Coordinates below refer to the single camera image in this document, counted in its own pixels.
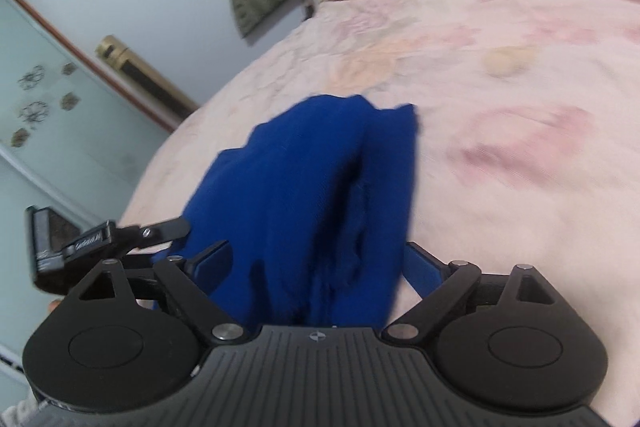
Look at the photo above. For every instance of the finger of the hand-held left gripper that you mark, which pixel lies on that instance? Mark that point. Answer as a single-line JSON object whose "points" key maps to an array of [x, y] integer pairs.
{"points": [[165, 229]]}

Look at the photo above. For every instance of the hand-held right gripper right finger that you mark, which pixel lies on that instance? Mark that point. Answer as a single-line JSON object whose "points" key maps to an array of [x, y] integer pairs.
{"points": [[425, 272]]}

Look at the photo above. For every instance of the pink floral bed blanket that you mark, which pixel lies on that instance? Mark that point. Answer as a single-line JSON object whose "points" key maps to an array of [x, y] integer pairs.
{"points": [[500, 107]]}

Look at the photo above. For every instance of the blue knit garment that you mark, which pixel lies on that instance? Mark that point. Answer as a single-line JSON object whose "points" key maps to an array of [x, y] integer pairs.
{"points": [[300, 182]]}

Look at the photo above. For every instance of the frosted glass door brown frame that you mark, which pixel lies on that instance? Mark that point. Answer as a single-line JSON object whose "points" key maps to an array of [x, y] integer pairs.
{"points": [[60, 132]]}

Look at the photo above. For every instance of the gold tower fan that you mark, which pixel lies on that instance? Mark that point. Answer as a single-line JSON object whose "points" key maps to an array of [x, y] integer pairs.
{"points": [[145, 74]]}

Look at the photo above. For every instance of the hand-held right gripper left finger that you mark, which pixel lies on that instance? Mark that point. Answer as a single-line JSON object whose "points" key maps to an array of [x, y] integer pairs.
{"points": [[215, 263]]}

